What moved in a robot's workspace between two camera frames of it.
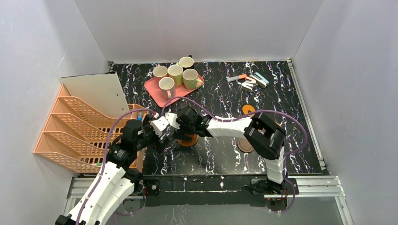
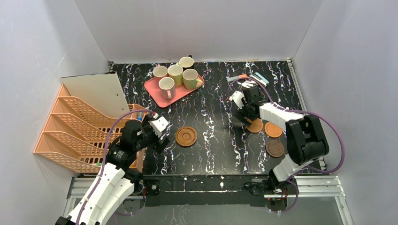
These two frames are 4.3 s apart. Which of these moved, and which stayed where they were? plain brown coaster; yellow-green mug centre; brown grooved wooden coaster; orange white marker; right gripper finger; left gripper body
Moved: plain brown coaster; right gripper finger
Stayed: left gripper body; yellow-green mug centre; brown grooved wooden coaster; orange white marker
